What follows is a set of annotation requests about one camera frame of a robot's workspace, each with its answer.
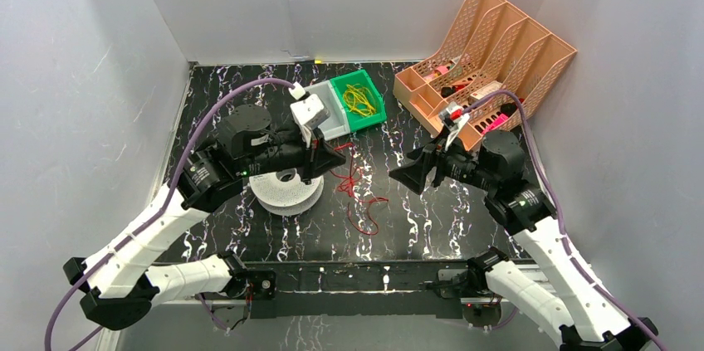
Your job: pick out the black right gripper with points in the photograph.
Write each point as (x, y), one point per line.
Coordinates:
(413, 175)

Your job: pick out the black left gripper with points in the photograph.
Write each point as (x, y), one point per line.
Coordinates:
(314, 155)

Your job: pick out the white plastic cable spool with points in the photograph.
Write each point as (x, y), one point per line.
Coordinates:
(284, 193)

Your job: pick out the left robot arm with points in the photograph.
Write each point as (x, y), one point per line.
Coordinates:
(123, 283)

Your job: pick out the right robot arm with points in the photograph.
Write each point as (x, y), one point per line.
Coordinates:
(574, 314)

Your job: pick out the white plastic bin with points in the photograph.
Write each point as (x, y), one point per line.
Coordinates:
(337, 124)

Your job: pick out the green plastic bin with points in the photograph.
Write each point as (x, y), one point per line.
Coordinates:
(363, 103)

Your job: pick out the white box in organizer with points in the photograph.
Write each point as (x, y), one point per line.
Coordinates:
(485, 90)

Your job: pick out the pink item in organizer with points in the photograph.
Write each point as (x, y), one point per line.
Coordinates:
(493, 122)

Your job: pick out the black red marker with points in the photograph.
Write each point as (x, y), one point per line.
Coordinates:
(509, 108)

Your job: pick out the peach plastic desk organizer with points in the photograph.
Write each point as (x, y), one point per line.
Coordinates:
(488, 40)

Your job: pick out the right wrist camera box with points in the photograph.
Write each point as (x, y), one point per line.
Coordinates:
(453, 119)

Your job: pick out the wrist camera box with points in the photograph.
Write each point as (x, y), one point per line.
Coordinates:
(308, 112)
(453, 119)

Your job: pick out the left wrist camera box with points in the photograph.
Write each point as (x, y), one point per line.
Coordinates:
(308, 112)

